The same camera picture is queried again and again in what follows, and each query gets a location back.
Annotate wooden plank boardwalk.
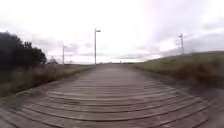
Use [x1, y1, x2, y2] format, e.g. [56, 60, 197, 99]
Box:
[0, 63, 224, 128]

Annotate grey pole on slope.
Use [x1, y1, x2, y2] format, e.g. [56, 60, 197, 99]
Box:
[177, 33, 185, 55]

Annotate dry grass strip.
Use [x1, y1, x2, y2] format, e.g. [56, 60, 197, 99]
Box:
[0, 63, 95, 98]

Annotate green grass slope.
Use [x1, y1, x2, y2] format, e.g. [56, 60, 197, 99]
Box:
[132, 50, 224, 89]

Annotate dark bushes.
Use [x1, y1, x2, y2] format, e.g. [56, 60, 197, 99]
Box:
[0, 31, 48, 72]

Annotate tall grey lamp post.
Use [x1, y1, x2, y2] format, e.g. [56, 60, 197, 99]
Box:
[93, 28, 102, 66]

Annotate short grey lamp post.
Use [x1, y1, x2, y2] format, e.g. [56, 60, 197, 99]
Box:
[61, 44, 67, 65]

